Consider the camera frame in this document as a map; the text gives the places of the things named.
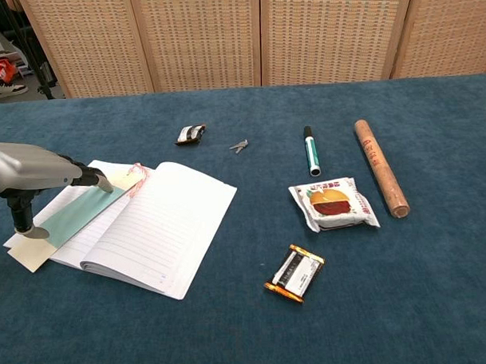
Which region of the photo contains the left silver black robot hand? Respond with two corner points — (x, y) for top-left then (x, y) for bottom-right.
(0, 137), (117, 242)

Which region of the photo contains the blue cream bookmark pink tassel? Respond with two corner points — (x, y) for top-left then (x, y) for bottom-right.
(4, 161), (155, 275)

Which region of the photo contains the black white sneaker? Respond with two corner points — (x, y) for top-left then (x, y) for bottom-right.
(0, 79), (30, 98)

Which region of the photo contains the black tripod stand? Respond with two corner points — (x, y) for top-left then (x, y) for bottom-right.
(0, 0), (60, 102)

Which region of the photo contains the orange bag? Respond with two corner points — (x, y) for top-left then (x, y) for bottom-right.
(0, 57), (20, 84)

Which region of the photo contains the open lined white notebook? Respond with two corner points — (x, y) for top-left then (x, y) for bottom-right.
(0, 154), (243, 307)

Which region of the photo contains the crumpled black white wrapper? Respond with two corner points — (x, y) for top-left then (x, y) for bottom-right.
(173, 124), (207, 147)

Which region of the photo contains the wicker wooden folding screen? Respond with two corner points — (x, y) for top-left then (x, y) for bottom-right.
(14, 0), (486, 101)

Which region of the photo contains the green white marker pen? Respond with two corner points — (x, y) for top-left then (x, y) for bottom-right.
(302, 125), (322, 178)

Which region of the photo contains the orange-ended battery pack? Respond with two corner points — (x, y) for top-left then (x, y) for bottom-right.
(262, 242), (327, 306)

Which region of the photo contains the white snack cake packet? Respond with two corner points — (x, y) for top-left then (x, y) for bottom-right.
(286, 176), (381, 235)

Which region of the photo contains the brown wooden rolling pin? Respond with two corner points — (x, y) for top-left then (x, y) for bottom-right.
(353, 117), (411, 221)

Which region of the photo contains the blue carpet table mat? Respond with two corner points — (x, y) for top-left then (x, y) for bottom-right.
(0, 73), (486, 364)

